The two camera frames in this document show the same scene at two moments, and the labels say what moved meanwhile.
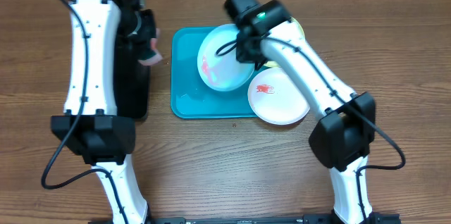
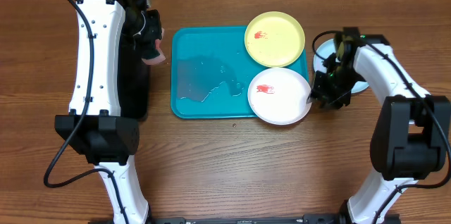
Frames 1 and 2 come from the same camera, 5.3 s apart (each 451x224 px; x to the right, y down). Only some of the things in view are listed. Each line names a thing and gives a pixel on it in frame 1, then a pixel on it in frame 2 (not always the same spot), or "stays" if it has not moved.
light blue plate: x=217 y=60 -> x=324 y=48
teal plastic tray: x=190 y=96 stays
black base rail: x=374 y=219 stays
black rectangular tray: x=131 y=79 stays
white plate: x=275 y=98 stays
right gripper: x=246 y=54 -> x=318 y=93
